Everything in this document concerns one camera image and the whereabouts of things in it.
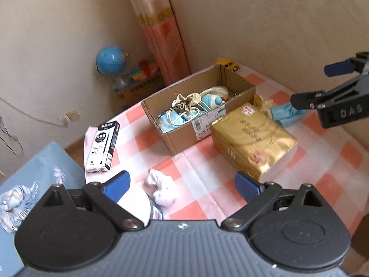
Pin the pink checkered tablecloth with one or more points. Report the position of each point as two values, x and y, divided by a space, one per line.
201 173

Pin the cardboard box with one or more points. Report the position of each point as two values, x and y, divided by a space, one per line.
184 138
138 88

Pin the gold tissue pack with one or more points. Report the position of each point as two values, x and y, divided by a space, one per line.
253 138

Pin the white sock bundle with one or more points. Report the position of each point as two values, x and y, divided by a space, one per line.
160 187

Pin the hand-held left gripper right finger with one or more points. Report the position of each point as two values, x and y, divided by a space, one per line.
248 185

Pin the blue desk globe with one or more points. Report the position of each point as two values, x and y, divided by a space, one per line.
111 60

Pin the rainbow coloured toy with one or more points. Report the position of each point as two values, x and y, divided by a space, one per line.
144 70

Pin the blue face mask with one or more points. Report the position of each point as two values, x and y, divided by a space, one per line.
173 120

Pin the white jar with blue label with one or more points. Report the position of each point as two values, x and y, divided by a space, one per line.
142 207

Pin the cream cloth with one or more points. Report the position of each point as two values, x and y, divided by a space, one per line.
263 103

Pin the cardboard box under globe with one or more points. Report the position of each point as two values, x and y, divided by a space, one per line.
138 88

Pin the blue white fringed cloth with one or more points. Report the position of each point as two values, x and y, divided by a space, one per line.
17 202

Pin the black pen box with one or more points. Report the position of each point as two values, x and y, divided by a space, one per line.
102 147

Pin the teal cloth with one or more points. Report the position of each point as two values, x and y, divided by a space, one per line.
285 112

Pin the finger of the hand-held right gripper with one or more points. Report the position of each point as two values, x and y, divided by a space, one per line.
308 99
338 68

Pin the cream crescent ornament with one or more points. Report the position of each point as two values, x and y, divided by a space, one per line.
217 89

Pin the yellow toy car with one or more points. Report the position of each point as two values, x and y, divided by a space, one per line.
227 63

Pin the white wall socket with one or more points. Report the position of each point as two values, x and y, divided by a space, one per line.
69 117

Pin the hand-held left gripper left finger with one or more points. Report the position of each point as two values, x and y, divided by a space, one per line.
116 186

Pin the pink patterned curtain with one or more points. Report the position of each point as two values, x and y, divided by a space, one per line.
161 26

